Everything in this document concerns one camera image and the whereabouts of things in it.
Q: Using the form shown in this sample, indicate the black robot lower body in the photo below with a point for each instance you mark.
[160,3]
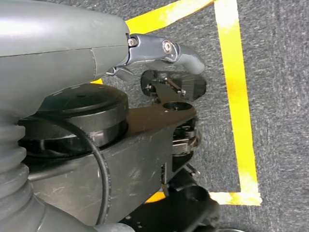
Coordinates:
[135,166]

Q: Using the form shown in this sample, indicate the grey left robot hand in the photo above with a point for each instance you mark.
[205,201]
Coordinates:
[60,38]

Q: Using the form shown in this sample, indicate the yellow floor tape square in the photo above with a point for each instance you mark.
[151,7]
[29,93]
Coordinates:
[231,96]

